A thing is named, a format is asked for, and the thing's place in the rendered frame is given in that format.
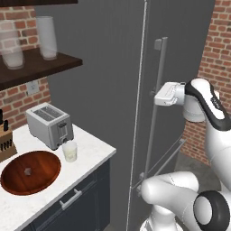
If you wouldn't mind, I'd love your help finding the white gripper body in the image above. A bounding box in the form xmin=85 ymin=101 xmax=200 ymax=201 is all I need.
xmin=153 ymin=81 xmax=180 ymax=107

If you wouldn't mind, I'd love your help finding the glass of lemonade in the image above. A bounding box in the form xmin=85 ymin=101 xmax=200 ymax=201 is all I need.
xmin=61 ymin=141 xmax=79 ymax=163

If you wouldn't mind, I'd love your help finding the brown wooden bowl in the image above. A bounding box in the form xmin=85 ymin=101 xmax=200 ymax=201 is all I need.
xmin=0 ymin=150 xmax=62 ymax=197

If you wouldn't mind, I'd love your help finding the silver toaster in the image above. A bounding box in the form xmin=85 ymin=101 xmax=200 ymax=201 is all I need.
xmin=25 ymin=102 xmax=75 ymax=151

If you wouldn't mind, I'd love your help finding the tall frosted glass vase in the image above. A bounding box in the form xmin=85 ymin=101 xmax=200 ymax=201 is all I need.
xmin=35 ymin=15 xmax=59 ymax=61

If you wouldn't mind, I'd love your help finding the dark blue cupboard door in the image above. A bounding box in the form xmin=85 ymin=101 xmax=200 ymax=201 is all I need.
xmin=64 ymin=184 xmax=111 ymax=231

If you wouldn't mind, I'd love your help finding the wide frosted glass jar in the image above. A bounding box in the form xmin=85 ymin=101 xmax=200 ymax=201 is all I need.
xmin=0 ymin=20 xmax=25 ymax=70

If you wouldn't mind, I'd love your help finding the dark blue drawer front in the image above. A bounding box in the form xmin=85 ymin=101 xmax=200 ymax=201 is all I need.
xmin=28 ymin=161 xmax=111 ymax=231

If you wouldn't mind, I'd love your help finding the wooden knife block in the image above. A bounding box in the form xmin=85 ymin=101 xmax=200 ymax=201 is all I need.
xmin=0 ymin=128 xmax=18 ymax=163

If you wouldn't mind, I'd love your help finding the long grey fridge door handle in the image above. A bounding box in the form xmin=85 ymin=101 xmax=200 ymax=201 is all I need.
xmin=143 ymin=36 xmax=169 ymax=180

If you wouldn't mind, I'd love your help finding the grey fridge door with handle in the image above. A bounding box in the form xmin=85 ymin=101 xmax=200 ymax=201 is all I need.
xmin=125 ymin=0 xmax=217 ymax=231

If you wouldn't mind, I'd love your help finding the short grey fridge handle bar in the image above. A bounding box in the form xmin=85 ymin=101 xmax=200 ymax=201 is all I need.
xmin=131 ymin=138 xmax=187 ymax=194

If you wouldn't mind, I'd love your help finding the dark wooden wall shelf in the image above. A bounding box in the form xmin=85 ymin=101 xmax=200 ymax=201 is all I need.
xmin=0 ymin=47 xmax=84 ymax=92

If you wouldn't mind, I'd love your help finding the white wall socket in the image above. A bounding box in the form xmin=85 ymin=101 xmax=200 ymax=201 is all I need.
xmin=25 ymin=79 xmax=41 ymax=96

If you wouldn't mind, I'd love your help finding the silver drawer handle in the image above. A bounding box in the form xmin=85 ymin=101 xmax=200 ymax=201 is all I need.
xmin=59 ymin=188 xmax=83 ymax=211

